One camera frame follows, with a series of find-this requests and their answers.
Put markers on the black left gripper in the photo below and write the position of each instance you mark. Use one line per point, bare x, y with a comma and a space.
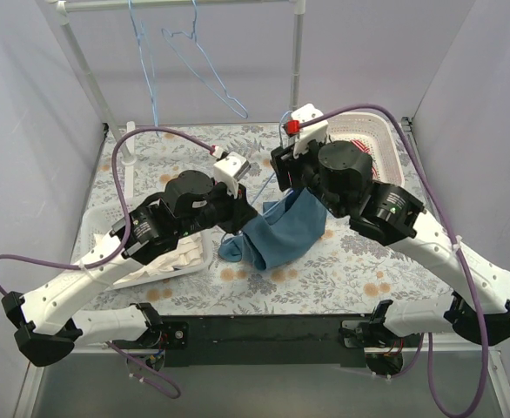
241, 209

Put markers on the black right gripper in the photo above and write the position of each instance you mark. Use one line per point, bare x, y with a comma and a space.
287, 170

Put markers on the white clothes rack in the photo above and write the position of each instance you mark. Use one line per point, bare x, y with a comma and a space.
129, 159

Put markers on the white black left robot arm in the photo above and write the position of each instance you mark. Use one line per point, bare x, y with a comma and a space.
50, 321

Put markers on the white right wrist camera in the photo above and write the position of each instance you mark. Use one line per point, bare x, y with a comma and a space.
301, 137

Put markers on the white perforated laundry basket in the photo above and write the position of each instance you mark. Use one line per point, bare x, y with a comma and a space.
375, 132

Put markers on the blue wire hanger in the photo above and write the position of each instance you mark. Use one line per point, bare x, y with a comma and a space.
254, 198
146, 59
189, 51

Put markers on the white cloth in basket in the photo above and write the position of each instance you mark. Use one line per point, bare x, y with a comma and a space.
189, 253

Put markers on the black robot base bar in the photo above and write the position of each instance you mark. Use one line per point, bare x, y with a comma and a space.
275, 340

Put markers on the floral patterned table mat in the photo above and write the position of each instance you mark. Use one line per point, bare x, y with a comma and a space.
342, 273

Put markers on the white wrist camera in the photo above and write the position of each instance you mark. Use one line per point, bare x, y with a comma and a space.
301, 137
230, 170

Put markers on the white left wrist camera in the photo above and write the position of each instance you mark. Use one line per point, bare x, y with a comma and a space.
230, 170

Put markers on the teal blue tank top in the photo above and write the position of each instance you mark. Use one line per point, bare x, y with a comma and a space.
285, 231

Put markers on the red white striped shirt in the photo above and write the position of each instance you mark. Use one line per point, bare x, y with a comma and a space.
363, 147

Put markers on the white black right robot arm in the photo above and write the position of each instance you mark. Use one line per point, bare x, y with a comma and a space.
339, 175

